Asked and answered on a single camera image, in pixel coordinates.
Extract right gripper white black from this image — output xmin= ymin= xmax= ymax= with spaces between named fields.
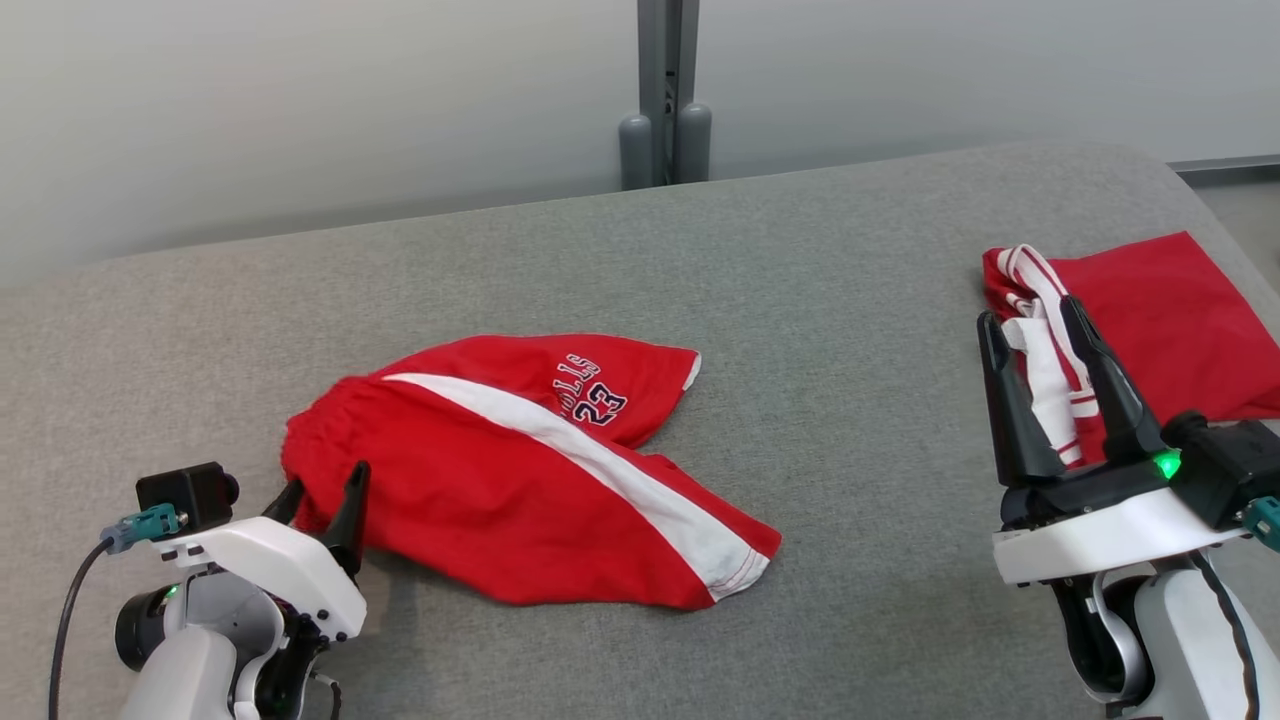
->
xmin=977 ymin=295 xmax=1251 ymax=586

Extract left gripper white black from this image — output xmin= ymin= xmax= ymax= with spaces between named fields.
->
xmin=150 ymin=460 xmax=371 ymax=643

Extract red shorts white stripe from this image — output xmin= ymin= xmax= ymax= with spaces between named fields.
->
xmin=280 ymin=333 xmax=783 ymax=611

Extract red basketball jersey white sleeves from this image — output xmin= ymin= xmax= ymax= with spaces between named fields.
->
xmin=982 ymin=231 xmax=1280 ymax=471

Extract left teal connector black cable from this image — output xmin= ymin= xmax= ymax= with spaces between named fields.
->
xmin=48 ymin=503 xmax=189 ymax=720

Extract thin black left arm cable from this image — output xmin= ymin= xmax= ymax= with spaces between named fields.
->
xmin=305 ymin=668 xmax=343 ymax=720

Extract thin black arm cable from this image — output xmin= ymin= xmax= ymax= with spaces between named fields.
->
xmin=305 ymin=668 xmax=343 ymax=720
xmin=1190 ymin=555 xmax=1263 ymax=720

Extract right teal connector cable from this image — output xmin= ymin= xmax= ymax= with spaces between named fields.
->
xmin=1240 ymin=495 xmax=1280 ymax=553

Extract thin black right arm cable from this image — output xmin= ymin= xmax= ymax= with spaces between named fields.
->
xmin=1190 ymin=555 xmax=1263 ymax=720

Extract grey metal post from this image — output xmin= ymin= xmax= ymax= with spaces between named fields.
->
xmin=618 ymin=0 xmax=713 ymax=191

